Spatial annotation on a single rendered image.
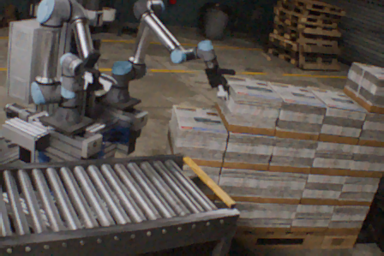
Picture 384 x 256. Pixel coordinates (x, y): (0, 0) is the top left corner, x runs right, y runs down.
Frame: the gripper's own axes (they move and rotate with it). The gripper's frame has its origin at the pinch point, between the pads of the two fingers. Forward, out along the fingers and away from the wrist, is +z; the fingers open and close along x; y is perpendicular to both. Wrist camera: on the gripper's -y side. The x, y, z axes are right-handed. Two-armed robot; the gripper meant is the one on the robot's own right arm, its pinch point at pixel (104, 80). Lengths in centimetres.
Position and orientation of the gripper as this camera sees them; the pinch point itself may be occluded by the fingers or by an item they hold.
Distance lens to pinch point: 175.1
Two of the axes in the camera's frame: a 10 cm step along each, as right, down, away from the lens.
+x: -7.3, -0.3, -6.8
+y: -2.8, 9.2, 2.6
